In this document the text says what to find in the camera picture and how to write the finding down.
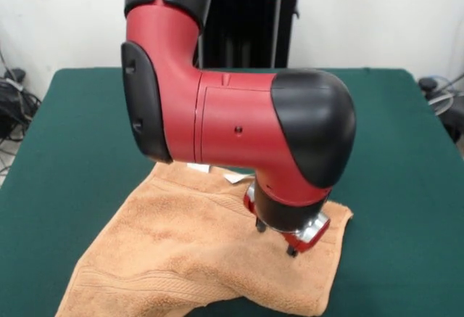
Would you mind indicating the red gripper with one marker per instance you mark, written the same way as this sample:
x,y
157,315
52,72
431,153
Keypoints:
x,y
308,244

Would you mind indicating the tan terry towel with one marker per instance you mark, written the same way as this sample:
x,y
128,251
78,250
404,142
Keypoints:
x,y
174,244

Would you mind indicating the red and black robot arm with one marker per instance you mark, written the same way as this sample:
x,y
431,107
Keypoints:
x,y
224,124

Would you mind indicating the dark green table cloth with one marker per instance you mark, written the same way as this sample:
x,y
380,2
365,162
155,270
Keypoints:
x,y
391,150

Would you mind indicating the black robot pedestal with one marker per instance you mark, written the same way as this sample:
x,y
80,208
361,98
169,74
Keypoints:
x,y
250,19

